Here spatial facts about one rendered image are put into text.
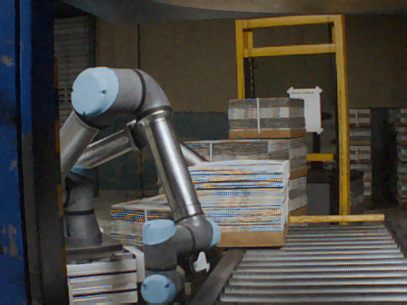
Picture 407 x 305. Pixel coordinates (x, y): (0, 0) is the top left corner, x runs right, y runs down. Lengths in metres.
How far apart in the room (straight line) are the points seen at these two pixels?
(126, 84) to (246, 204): 0.53
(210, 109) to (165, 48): 1.20
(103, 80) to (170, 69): 8.26
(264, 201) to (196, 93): 7.87
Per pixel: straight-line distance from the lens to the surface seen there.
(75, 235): 1.80
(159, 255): 1.37
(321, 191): 4.09
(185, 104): 9.60
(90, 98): 1.44
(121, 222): 2.56
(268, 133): 3.46
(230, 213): 1.77
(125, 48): 9.82
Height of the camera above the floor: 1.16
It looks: 3 degrees down
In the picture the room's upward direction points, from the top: 2 degrees counter-clockwise
